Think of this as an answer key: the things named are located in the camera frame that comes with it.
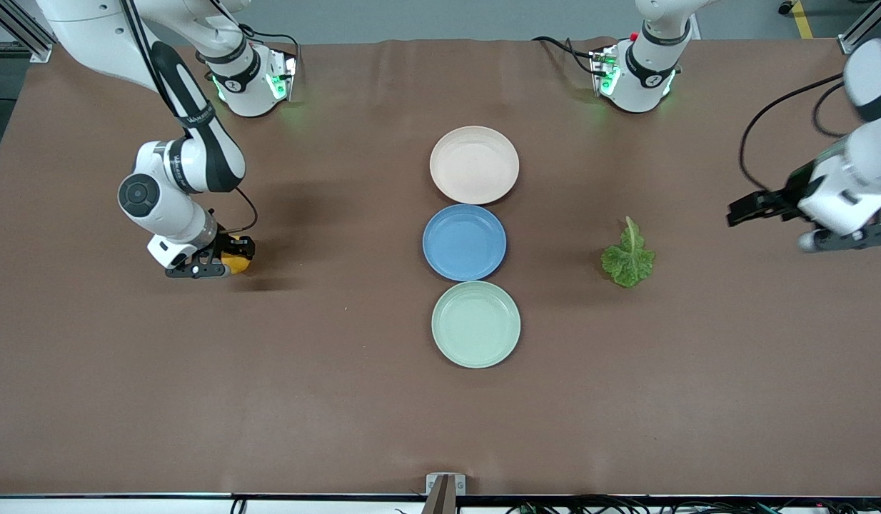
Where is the green lettuce leaf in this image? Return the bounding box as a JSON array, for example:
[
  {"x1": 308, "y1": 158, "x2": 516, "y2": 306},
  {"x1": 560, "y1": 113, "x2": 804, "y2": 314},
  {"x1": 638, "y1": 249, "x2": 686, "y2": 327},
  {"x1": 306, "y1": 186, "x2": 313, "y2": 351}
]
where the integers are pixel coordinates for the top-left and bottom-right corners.
[{"x1": 600, "y1": 216, "x2": 656, "y2": 289}]

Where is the thin black camera cable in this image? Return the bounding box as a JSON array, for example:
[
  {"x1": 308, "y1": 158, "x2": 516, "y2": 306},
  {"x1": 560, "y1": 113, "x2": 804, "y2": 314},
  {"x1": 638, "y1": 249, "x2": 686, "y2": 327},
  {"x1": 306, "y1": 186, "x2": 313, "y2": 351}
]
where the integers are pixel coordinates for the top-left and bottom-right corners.
[{"x1": 739, "y1": 71, "x2": 850, "y2": 195}]

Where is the light green round plate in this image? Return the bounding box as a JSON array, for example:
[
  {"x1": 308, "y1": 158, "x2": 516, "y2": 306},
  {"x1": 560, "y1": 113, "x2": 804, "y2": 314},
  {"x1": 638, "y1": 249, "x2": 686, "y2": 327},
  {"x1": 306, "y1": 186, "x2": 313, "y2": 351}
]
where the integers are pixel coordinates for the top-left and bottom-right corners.
[{"x1": 431, "y1": 281, "x2": 521, "y2": 369}]

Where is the aluminium frame strut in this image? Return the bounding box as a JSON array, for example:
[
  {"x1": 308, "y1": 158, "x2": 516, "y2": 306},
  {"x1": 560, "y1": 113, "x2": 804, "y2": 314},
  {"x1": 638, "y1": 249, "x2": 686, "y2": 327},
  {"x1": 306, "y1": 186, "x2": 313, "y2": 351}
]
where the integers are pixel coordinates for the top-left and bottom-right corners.
[
  {"x1": 0, "y1": 0, "x2": 56, "y2": 64},
  {"x1": 838, "y1": 0, "x2": 881, "y2": 54}
]

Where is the black arm base cable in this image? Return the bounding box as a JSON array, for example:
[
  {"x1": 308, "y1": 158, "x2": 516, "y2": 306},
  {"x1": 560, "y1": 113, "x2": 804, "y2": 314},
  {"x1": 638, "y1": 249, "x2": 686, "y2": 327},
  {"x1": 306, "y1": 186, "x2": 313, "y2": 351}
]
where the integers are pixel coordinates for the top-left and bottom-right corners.
[
  {"x1": 239, "y1": 25, "x2": 302, "y2": 65},
  {"x1": 532, "y1": 36, "x2": 597, "y2": 76}
]

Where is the cream round plate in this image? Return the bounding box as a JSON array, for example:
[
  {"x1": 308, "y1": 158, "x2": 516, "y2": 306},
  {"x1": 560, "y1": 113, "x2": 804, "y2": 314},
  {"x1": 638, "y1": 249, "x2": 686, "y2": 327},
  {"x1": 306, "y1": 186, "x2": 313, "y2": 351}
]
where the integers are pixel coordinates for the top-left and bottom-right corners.
[{"x1": 430, "y1": 126, "x2": 520, "y2": 205}]

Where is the aluminium profile camera mount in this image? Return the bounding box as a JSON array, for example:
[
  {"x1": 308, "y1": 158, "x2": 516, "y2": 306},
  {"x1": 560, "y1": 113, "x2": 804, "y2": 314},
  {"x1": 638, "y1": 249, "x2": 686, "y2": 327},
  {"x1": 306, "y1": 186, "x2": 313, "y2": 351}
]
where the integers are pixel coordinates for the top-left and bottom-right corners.
[{"x1": 426, "y1": 473, "x2": 467, "y2": 514}]

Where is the brown table cover mat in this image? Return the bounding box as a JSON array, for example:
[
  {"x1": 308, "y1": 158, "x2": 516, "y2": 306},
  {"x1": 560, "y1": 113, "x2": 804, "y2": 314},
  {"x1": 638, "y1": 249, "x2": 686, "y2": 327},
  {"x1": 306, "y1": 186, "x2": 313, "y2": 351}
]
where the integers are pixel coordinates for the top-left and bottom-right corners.
[{"x1": 0, "y1": 37, "x2": 881, "y2": 498}]

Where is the blue round plate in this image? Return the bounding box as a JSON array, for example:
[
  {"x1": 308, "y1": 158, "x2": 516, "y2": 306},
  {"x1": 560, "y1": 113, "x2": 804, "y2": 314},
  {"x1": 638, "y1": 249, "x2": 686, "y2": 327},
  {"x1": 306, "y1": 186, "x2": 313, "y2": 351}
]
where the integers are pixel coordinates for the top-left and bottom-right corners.
[{"x1": 422, "y1": 204, "x2": 508, "y2": 282}]

